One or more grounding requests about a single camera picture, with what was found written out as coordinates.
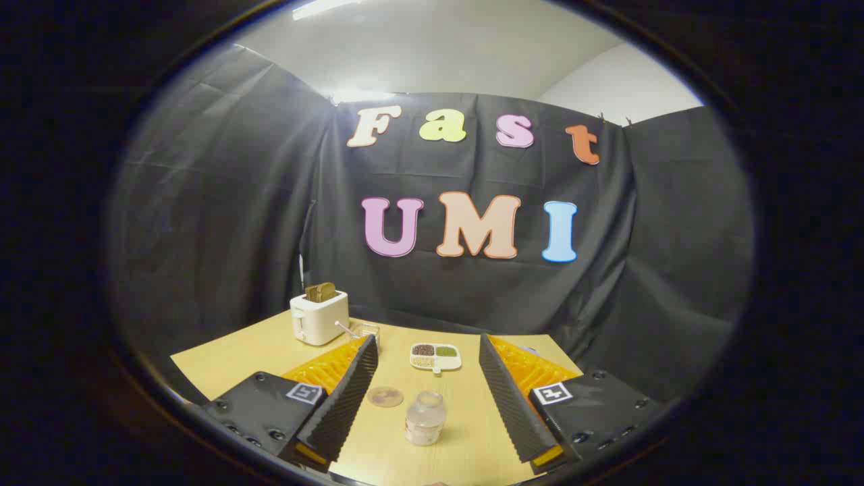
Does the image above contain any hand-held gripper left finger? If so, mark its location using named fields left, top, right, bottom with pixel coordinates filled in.
left=202, top=334, right=380, bottom=473

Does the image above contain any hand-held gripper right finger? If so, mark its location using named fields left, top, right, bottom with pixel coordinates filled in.
left=478, top=332, right=666, bottom=475

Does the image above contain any clear plastic juice bottle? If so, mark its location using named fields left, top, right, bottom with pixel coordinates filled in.
left=405, top=390, right=447, bottom=447

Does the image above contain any wooden table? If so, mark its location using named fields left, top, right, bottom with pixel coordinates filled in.
left=170, top=309, right=585, bottom=486

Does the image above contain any white toaster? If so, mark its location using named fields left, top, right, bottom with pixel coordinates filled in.
left=290, top=290, right=350, bottom=346

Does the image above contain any white divided tray with beans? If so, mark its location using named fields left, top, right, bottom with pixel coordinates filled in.
left=410, top=342, right=463, bottom=374

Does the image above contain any metal wire basket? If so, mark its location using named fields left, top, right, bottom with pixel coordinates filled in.
left=351, top=323, right=381, bottom=352

